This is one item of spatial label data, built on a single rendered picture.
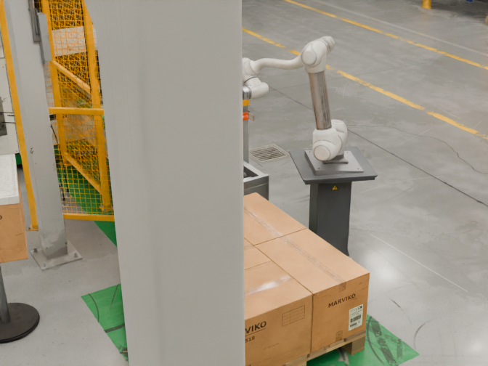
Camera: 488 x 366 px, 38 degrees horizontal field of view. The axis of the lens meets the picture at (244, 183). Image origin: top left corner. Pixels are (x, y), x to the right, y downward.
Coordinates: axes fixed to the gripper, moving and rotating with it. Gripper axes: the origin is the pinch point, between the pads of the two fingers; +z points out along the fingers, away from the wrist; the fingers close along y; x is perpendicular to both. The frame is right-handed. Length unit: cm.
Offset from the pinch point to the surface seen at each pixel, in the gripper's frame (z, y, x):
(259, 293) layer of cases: 44, 66, -122
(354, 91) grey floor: -324, 122, 238
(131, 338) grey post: 189, -96, -318
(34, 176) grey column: 109, 51, 60
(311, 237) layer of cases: -15, 66, -90
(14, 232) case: 146, 39, -32
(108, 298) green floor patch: 89, 120, -8
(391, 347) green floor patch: -34, 120, -146
